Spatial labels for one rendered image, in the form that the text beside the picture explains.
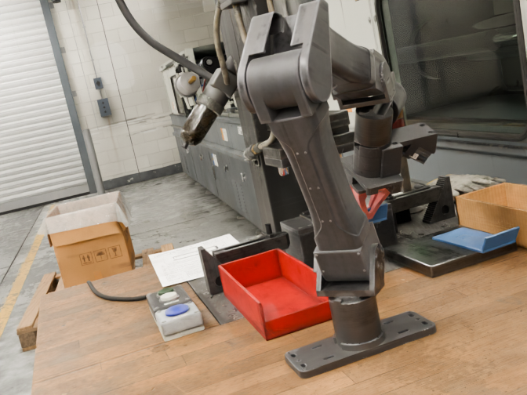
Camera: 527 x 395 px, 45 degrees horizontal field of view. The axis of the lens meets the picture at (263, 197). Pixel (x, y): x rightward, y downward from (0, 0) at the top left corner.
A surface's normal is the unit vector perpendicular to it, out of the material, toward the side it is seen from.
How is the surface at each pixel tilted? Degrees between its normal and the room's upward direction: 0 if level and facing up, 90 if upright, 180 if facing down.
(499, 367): 0
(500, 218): 90
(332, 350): 0
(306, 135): 110
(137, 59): 90
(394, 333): 0
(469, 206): 90
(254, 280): 90
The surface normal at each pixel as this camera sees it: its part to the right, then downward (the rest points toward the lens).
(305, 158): -0.37, 0.58
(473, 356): -0.20, -0.96
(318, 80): 0.86, -0.08
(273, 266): 0.30, 0.12
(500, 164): -0.95, 0.24
